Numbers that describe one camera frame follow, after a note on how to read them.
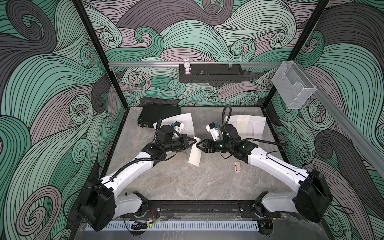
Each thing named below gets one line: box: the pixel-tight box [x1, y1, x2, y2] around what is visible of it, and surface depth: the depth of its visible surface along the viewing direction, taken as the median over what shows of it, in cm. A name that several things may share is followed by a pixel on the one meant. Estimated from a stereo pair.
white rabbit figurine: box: [183, 58, 192, 75], surface depth 92 cm
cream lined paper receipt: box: [236, 115, 249, 139], surface depth 86 cm
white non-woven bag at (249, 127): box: [225, 115, 267, 139], surface depth 85 cm
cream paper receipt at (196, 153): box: [188, 136, 202, 167], surface depth 74 cm
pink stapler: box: [234, 161, 241, 173], surface depth 87 cm
